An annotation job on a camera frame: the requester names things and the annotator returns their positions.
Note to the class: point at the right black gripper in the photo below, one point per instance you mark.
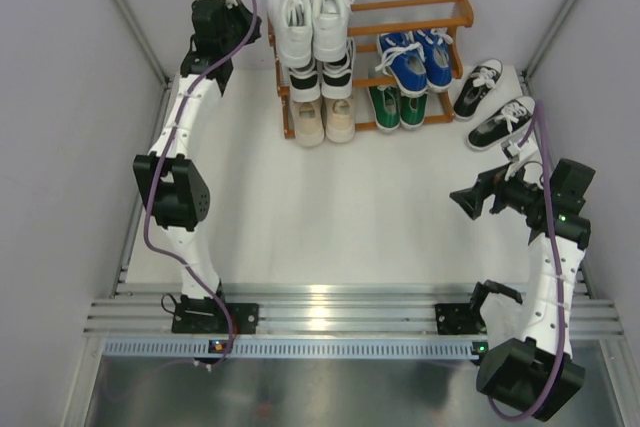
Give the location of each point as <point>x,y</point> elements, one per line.
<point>490,182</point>

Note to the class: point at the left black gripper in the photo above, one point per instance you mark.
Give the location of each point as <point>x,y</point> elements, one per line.
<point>242,15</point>

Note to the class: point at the white sneaker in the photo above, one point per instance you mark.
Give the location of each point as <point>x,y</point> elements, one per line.
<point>330,20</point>
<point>292,26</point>

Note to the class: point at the black canvas sneaker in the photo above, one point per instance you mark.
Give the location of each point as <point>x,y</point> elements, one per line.
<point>510,119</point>
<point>482,80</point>

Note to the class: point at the black white-striped sneaker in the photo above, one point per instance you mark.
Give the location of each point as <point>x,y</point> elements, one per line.
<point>304,83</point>
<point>337,77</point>

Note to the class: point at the green sneaker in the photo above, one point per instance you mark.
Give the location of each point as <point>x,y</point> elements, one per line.
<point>412,111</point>
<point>384,100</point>

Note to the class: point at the beige sneaker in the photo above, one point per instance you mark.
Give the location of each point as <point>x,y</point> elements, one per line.
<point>308,125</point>
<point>340,119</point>

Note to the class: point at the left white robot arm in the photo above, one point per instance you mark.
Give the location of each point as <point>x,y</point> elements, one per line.
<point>175,195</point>

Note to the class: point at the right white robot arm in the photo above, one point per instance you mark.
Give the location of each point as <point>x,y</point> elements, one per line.
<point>528,365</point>

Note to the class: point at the orange wooden shoe shelf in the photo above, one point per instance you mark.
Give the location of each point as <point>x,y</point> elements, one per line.
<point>371,19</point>

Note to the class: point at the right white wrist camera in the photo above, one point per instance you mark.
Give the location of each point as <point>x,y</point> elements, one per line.
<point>517,154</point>

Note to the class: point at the left aluminium frame post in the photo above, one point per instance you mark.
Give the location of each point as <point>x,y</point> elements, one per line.
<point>134,27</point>

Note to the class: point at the aluminium frame post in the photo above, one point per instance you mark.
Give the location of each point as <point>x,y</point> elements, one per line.
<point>134,27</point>
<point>547,41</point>

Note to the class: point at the right aluminium frame post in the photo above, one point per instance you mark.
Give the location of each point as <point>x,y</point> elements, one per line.
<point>547,41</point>

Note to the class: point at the aluminium rail base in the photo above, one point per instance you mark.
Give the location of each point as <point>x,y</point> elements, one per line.
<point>348,311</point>

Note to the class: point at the perforated cable duct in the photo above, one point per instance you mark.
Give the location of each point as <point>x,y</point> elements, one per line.
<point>273,348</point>

